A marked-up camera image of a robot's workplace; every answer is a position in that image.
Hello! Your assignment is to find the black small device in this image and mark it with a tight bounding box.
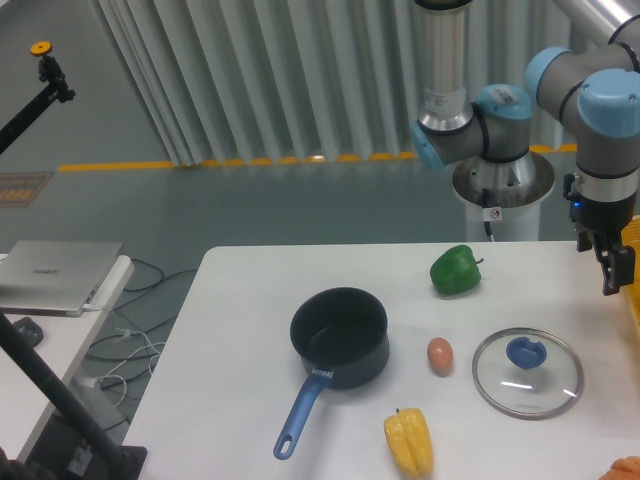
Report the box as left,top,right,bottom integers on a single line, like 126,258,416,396
13,317,44,347

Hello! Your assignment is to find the black tripod pole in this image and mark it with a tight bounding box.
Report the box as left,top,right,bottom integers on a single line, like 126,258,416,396
1,313,147,479

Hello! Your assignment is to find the glass lid blue knob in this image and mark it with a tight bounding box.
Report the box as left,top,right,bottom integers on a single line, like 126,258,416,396
471,327,585,421

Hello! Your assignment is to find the dark pot blue handle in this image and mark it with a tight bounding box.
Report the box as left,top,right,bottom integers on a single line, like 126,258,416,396
273,287,390,460

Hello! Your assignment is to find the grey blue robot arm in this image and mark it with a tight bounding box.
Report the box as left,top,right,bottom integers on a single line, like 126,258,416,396
411,1,639,295

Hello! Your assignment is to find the brown egg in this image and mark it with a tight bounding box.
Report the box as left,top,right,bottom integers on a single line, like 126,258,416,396
427,337,454,377

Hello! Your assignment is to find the white charger cable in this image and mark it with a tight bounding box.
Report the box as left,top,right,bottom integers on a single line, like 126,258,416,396
79,304,169,401

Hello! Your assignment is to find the orange object at corner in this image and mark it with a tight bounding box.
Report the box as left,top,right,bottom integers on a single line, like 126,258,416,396
600,456,640,480

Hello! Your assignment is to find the green bell pepper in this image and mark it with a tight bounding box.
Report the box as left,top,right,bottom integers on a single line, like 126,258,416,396
429,244,482,296

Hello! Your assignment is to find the white pleated curtain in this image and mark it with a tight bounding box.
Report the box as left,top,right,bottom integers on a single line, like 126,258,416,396
94,0,581,167

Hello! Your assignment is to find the yellow bin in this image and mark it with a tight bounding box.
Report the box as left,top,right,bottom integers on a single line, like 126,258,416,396
622,215,640,331

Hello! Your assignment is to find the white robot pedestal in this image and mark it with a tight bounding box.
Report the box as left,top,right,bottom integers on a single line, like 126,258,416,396
452,152,555,242

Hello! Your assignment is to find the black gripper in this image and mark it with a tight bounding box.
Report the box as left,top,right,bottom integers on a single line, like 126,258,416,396
563,172,635,296

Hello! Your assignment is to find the silver laptop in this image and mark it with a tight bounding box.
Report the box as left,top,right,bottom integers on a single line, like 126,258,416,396
1,240,122,316

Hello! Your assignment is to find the black camera arm orange knob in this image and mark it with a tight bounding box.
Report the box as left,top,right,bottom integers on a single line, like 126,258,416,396
1,40,76,153

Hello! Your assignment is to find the white side table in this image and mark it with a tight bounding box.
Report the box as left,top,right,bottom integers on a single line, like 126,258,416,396
1,255,134,461

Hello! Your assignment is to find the yellow bell pepper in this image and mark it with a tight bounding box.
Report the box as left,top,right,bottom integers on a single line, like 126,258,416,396
383,408,434,478

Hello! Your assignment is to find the black floor cable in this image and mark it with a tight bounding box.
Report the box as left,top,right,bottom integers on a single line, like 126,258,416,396
84,257,200,431

